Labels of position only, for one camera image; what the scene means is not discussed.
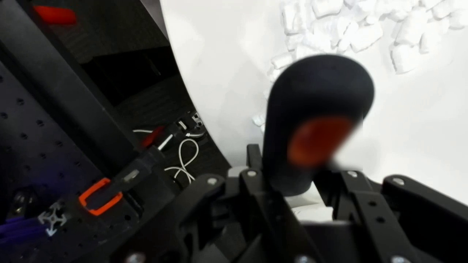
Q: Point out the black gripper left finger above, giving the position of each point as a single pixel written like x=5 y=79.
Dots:
x=195 y=220

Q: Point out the pile of white pieces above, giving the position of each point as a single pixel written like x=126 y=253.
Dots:
x=370 y=30

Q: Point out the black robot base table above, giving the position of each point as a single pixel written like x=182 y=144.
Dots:
x=48 y=146

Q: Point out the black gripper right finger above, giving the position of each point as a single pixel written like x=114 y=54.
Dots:
x=404 y=220

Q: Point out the round white table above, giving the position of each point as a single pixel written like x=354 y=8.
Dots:
x=234 y=73

